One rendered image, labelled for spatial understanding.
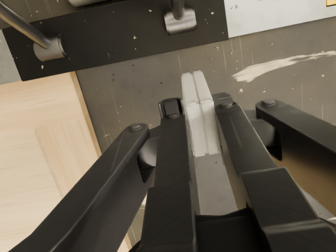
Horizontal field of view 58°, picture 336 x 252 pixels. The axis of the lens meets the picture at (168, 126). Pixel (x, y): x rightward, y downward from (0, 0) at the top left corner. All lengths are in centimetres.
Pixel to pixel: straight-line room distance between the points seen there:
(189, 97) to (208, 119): 2
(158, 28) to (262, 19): 9
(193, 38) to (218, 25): 2
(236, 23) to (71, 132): 21
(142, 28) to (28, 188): 25
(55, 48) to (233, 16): 16
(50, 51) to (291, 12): 22
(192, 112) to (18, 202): 33
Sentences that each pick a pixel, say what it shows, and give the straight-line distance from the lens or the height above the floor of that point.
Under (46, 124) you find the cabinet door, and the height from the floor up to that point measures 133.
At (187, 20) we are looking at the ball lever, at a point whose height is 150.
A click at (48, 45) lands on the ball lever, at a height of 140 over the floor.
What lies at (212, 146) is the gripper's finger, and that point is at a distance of 16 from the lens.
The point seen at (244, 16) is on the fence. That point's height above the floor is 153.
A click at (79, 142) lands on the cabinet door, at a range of 37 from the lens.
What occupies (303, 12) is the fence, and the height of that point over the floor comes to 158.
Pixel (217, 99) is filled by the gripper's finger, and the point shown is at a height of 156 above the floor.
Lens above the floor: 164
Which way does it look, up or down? 35 degrees down
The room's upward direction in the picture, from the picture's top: 94 degrees clockwise
